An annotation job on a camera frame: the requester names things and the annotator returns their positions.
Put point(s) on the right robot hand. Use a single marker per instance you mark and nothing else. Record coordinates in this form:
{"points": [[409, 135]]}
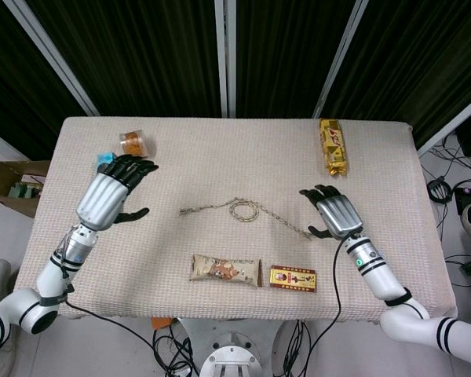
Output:
{"points": [[339, 214]]}

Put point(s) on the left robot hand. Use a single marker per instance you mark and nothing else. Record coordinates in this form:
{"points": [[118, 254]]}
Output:
{"points": [[102, 197]]}

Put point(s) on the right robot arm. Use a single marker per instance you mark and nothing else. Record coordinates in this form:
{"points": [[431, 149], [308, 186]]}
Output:
{"points": [[396, 290]]}

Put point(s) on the robot base column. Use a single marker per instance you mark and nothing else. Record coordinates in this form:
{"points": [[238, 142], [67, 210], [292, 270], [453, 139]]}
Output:
{"points": [[230, 355]]}

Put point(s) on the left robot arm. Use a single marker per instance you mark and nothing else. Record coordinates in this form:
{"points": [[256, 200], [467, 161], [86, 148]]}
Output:
{"points": [[39, 290]]}

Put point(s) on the blue cookie box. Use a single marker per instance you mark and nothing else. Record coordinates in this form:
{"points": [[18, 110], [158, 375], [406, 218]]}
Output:
{"points": [[104, 159]]}

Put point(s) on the clear box of orange snacks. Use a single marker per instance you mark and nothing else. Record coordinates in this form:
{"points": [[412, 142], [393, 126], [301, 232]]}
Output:
{"points": [[134, 143]]}

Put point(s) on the gold yellow snack package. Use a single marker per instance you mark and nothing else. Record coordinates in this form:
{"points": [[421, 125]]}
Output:
{"points": [[333, 147]]}

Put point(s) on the red gold rectangular packet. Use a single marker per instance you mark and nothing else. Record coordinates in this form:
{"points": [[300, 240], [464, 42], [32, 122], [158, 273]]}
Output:
{"points": [[293, 279]]}

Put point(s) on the brown cardboard box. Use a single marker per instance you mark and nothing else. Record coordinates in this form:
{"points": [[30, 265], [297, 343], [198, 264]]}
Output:
{"points": [[12, 188]]}

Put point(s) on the black device on floor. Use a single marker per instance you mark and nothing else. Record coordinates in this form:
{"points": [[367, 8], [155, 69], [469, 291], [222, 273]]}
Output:
{"points": [[439, 190]]}

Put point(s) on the beige textured tablecloth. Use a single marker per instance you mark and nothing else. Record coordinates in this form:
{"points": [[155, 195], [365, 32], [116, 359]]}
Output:
{"points": [[235, 220]]}

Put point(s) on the beige cartoon snack bar wrapper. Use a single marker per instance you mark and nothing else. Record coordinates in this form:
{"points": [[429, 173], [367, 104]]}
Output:
{"points": [[224, 271]]}

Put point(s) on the orange tag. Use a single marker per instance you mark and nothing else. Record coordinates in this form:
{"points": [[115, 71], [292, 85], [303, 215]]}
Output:
{"points": [[161, 323]]}

